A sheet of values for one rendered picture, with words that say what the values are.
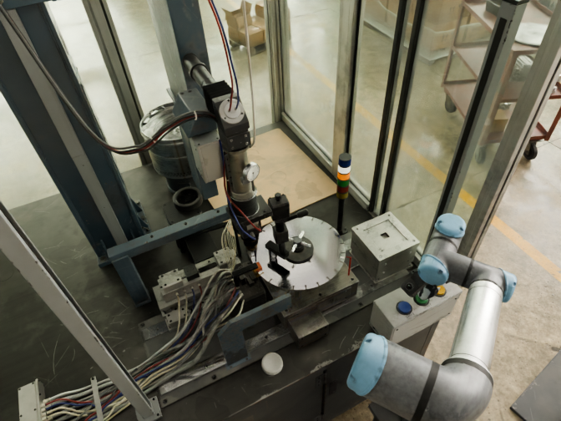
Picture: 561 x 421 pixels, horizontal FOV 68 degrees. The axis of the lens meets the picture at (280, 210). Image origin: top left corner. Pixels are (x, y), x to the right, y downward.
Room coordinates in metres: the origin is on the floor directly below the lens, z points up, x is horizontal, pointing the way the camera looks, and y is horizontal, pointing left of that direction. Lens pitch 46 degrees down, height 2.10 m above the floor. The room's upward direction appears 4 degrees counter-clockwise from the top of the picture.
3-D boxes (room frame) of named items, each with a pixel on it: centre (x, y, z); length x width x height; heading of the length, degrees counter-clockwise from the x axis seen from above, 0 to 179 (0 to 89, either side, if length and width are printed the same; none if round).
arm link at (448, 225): (0.72, -0.45, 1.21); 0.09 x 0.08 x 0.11; 147
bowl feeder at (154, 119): (1.55, 0.42, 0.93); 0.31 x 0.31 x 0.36
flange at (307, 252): (0.92, -0.05, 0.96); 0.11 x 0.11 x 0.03
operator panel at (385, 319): (0.73, -0.43, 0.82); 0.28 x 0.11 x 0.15; 114
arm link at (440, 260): (0.63, -0.41, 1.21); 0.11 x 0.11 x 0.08; 57
